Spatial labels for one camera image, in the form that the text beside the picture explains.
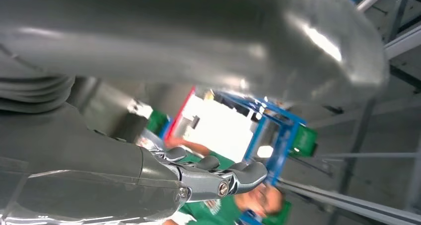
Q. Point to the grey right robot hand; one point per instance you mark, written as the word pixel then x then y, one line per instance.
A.
pixel 164 36

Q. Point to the blue metal shelf rack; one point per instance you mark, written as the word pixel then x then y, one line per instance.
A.
pixel 283 141

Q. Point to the green plastic crate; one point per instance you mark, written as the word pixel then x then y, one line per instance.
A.
pixel 158 121
pixel 279 215
pixel 304 141

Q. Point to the person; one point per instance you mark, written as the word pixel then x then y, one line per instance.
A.
pixel 213 212

